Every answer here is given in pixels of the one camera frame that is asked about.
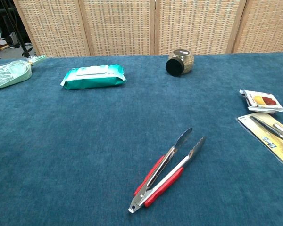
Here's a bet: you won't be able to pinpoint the glass spice jar black lid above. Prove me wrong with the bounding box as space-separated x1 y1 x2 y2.
165 49 194 77

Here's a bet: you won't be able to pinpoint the teal wet wipes pack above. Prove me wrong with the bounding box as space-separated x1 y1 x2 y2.
60 64 127 90

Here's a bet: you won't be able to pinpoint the woven wooden folding screen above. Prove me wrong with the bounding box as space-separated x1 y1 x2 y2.
13 0 283 58

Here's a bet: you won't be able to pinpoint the white snack packet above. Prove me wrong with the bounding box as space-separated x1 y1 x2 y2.
239 89 283 114

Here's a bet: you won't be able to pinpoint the razor on yellow blister card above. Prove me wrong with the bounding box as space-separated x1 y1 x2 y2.
236 112 283 171

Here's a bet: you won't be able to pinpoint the mint green scoop in bag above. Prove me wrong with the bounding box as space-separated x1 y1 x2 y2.
0 54 47 90

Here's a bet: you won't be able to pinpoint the black tripod stand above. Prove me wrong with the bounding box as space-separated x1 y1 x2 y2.
0 0 34 58

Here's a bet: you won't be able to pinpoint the red-handled steel tongs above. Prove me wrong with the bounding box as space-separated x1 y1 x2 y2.
128 128 206 214

